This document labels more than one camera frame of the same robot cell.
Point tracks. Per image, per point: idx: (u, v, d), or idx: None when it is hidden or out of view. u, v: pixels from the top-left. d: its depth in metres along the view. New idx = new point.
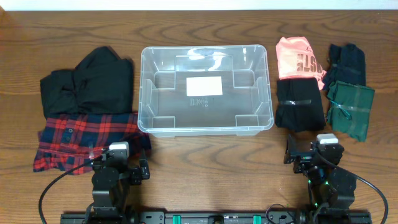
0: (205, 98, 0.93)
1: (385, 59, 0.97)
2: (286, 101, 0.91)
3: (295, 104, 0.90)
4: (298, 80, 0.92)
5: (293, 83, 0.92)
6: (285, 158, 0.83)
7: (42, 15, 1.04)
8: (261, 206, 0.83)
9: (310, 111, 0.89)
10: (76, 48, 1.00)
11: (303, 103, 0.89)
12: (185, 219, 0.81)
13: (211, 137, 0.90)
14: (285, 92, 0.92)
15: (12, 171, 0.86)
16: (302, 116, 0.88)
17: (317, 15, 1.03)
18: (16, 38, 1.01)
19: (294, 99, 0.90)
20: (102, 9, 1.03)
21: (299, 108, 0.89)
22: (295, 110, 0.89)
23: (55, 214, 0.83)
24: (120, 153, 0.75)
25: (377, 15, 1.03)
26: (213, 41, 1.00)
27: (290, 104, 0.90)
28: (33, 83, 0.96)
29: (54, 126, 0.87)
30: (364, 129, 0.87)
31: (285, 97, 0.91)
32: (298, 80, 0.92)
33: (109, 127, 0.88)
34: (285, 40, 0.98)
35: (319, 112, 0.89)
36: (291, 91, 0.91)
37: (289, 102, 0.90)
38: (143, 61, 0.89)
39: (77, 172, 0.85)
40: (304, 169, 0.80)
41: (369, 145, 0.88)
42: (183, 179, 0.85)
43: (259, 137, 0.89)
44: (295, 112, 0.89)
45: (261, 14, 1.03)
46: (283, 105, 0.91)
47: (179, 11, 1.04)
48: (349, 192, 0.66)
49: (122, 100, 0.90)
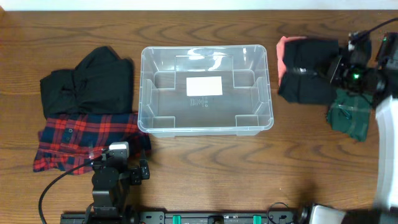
0: (205, 98, 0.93)
1: None
2: (294, 68, 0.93)
3: (303, 71, 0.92)
4: (306, 47, 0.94)
5: (301, 50, 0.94)
6: (295, 81, 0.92)
7: (42, 15, 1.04)
8: (261, 206, 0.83)
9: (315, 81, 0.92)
10: (76, 48, 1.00)
11: (312, 73, 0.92)
12: (186, 219, 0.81)
13: (211, 137, 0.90)
14: (293, 58, 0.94)
15: (12, 171, 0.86)
16: (306, 86, 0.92)
17: (317, 15, 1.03)
18: (17, 38, 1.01)
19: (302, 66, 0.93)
20: (102, 8, 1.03)
21: (305, 77, 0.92)
22: (301, 78, 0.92)
23: (55, 214, 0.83)
24: (119, 153, 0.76)
25: (377, 15, 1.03)
26: (214, 41, 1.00)
27: (298, 71, 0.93)
28: (34, 83, 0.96)
29: (54, 126, 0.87)
30: (363, 128, 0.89)
31: (292, 64, 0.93)
32: (308, 48, 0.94)
33: (109, 127, 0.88)
34: (286, 39, 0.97)
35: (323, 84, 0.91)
36: (299, 57, 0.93)
37: (298, 69, 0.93)
38: (143, 61, 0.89)
39: (77, 172, 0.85)
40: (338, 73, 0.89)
41: (368, 146, 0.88)
42: (183, 179, 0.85)
43: (259, 137, 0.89)
44: (300, 81, 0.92)
45: (261, 14, 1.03)
46: (289, 72, 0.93)
47: (179, 11, 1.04)
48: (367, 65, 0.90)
49: (122, 101, 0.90)
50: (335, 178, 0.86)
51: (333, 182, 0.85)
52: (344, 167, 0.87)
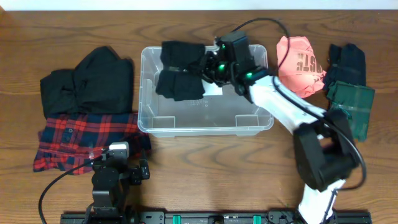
0: (206, 98, 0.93)
1: (385, 60, 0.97)
2: (170, 66, 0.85)
3: (177, 72, 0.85)
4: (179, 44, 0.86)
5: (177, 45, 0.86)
6: (166, 83, 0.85)
7: (42, 15, 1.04)
8: (261, 206, 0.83)
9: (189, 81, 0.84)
10: (76, 48, 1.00)
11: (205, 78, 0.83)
12: (186, 219, 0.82)
13: (211, 137, 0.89)
14: (168, 55, 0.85)
15: (12, 171, 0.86)
16: (180, 84, 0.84)
17: (317, 15, 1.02)
18: (16, 38, 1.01)
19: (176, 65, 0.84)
20: (102, 8, 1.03)
21: (180, 76, 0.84)
22: (176, 78, 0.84)
23: (55, 214, 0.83)
24: (120, 153, 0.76)
25: (378, 15, 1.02)
26: (213, 41, 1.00)
27: (173, 70, 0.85)
28: (33, 82, 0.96)
29: (54, 126, 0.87)
30: (362, 129, 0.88)
31: (168, 61, 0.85)
32: (184, 46, 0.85)
33: (109, 127, 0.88)
34: (286, 39, 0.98)
35: (198, 84, 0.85)
36: (173, 54, 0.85)
37: (172, 68, 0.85)
38: (143, 62, 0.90)
39: (77, 172, 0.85)
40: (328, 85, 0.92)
41: (368, 145, 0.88)
42: (183, 179, 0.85)
43: (259, 137, 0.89)
44: (175, 81, 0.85)
45: (261, 14, 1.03)
46: (166, 70, 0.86)
47: (179, 10, 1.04)
48: (239, 54, 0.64)
49: (122, 100, 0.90)
50: None
51: None
52: None
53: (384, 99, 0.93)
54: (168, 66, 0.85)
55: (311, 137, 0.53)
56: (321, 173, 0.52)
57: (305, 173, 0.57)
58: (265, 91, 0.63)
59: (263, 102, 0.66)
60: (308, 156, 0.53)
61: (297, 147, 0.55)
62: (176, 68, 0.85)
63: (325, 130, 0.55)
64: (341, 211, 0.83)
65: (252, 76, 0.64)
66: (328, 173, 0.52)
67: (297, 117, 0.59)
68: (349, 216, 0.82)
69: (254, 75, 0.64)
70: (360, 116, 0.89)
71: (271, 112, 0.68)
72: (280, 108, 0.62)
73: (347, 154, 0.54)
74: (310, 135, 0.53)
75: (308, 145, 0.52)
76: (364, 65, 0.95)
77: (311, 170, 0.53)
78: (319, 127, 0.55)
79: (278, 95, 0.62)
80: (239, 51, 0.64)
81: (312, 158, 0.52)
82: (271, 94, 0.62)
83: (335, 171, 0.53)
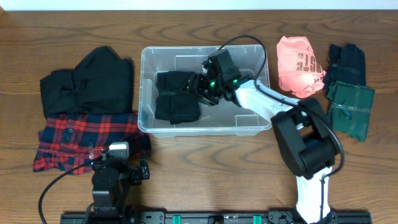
0: None
1: (385, 60, 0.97)
2: (164, 92, 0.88)
3: (173, 94, 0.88)
4: (175, 73, 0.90)
5: (170, 73, 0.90)
6: (160, 106, 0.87)
7: (41, 15, 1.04)
8: (261, 206, 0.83)
9: (185, 102, 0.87)
10: (76, 48, 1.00)
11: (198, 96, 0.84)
12: (186, 219, 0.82)
13: (211, 137, 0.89)
14: (163, 82, 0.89)
15: (12, 171, 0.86)
16: (175, 106, 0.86)
17: (317, 15, 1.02)
18: (16, 38, 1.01)
19: (170, 90, 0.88)
20: (101, 8, 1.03)
21: (175, 98, 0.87)
22: (172, 100, 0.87)
23: (55, 214, 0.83)
24: (120, 153, 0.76)
25: (378, 15, 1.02)
26: (213, 41, 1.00)
27: (167, 94, 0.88)
28: (34, 82, 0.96)
29: (54, 126, 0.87)
30: (363, 129, 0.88)
31: (162, 88, 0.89)
32: (177, 72, 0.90)
33: (109, 127, 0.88)
34: (286, 39, 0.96)
35: (192, 103, 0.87)
36: (168, 81, 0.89)
37: (166, 93, 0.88)
38: (143, 61, 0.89)
39: (77, 172, 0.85)
40: (327, 85, 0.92)
41: (369, 146, 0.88)
42: (183, 179, 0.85)
43: (259, 137, 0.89)
44: (170, 104, 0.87)
45: (261, 14, 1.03)
46: (161, 96, 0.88)
47: (179, 11, 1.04)
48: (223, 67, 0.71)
49: (122, 100, 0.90)
50: (335, 178, 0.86)
51: (333, 182, 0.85)
52: (344, 167, 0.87)
53: (384, 99, 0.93)
54: (163, 92, 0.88)
55: (290, 124, 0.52)
56: (303, 158, 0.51)
57: (288, 162, 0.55)
58: (247, 91, 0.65)
59: (249, 104, 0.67)
60: (287, 141, 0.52)
61: (276, 135, 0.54)
62: (171, 92, 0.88)
63: (303, 117, 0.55)
64: (341, 211, 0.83)
65: (238, 83, 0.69)
66: (308, 159, 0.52)
67: (275, 108, 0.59)
68: (349, 216, 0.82)
69: (239, 82, 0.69)
70: (360, 116, 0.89)
71: (257, 112, 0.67)
72: (261, 105, 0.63)
73: (326, 138, 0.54)
74: (288, 122, 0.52)
75: (285, 131, 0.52)
76: (364, 63, 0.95)
77: (293, 157, 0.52)
78: (297, 116, 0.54)
79: (257, 92, 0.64)
80: (224, 63, 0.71)
81: (290, 144, 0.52)
82: (253, 94, 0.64)
83: (316, 155, 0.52)
